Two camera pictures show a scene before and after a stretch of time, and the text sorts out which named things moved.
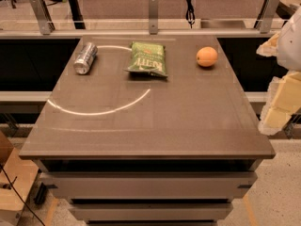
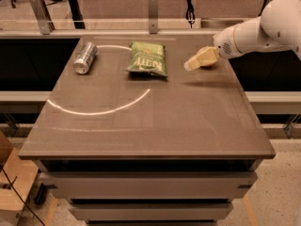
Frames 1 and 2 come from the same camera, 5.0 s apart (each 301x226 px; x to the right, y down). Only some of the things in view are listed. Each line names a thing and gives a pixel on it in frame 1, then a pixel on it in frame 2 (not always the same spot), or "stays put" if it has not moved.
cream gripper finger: x=270 y=47 -> x=201 y=51
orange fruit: x=207 y=56 stays put
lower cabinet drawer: x=151 y=211 stays put
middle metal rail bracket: x=153 y=13 stays put
